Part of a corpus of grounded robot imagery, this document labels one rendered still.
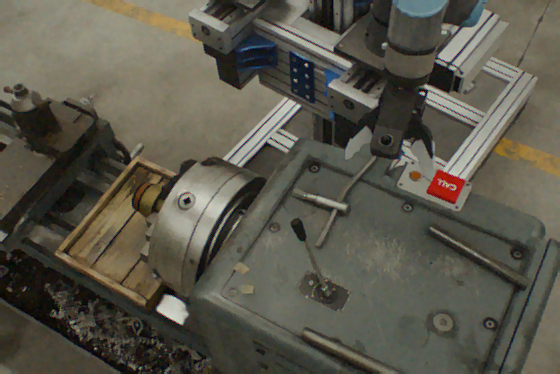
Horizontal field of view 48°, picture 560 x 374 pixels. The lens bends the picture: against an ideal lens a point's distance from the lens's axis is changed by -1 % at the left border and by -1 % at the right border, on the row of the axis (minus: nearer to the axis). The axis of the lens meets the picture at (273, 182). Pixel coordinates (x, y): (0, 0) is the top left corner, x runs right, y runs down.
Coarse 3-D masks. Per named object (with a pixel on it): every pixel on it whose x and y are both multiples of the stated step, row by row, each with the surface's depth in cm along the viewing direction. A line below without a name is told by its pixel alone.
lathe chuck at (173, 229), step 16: (224, 160) 142; (192, 176) 134; (208, 176) 134; (224, 176) 135; (176, 192) 132; (192, 192) 131; (208, 192) 131; (176, 208) 131; (192, 208) 130; (160, 224) 131; (176, 224) 130; (192, 224) 129; (160, 240) 131; (176, 240) 130; (160, 256) 133; (176, 256) 130; (160, 272) 135; (176, 272) 132; (176, 288) 137
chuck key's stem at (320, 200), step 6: (294, 192) 125; (300, 192) 125; (306, 192) 125; (306, 198) 125; (312, 198) 125; (318, 198) 124; (324, 198) 124; (330, 198) 124; (318, 204) 124; (324, 204) 123; (330, 204) 123; (336, 204) 123; (342, 204) 123; (348, 204) 123; (342, 210) 122; (348, 210) 124
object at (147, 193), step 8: (144, 184) 149; (152, 184) 150; (160, 184) 150; (136, 192) 147; (144, 192) 147; (152, 192) 146; (160, 192) 146; (136, 200) 147; (144, 200) 146; (152, 200) 145; (160, 200) 146; (136, 208) 148; (144, 208) 146; (152, 208) 145; (160, 208) 146; (144, 216) 149
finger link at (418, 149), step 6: (414, 144) 103; (420, 144) 103; (414, 150) 104; (420, 150) 103; (426, 150) 103; (420, 156) 104; (426, 156) 104; (420, 162) 105; (426, 162) 104; (432, 162) 104; (426, 168) 105; (432, 168) 105; (426, 174) 106; (432, 174) 106; (432, 180) 107
